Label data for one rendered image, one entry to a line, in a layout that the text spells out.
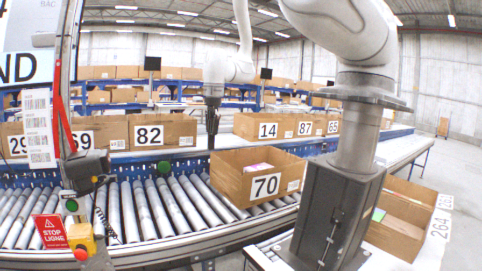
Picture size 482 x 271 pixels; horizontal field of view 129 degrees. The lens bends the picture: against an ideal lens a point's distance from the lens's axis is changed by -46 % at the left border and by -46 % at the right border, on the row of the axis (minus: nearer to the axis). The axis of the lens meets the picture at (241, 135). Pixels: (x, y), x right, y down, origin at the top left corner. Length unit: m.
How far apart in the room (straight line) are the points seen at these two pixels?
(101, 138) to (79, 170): 0.67
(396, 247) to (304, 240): 0.37
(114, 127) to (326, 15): 1.06
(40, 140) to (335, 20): 0.65
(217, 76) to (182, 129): 0.45
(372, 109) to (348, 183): 0.18
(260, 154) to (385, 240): 0.82
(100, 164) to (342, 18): 0.54
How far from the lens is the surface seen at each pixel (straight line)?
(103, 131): 1.17
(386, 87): 0.52
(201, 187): 1.09
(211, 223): 0.85
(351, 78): 0.51
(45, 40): 0.70
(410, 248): 0.84
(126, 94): 5.42
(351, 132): 0.53
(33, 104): 0.60
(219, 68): 0.89
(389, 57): 0.52
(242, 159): 1.18
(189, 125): 1.22
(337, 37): 0.36
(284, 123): 1.59
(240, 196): 0.88
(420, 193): 1.38
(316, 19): 0.33
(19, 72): 0.70
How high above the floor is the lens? 1.24
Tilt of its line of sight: 13 degrees down
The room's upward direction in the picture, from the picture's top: 4 degrees clockwise
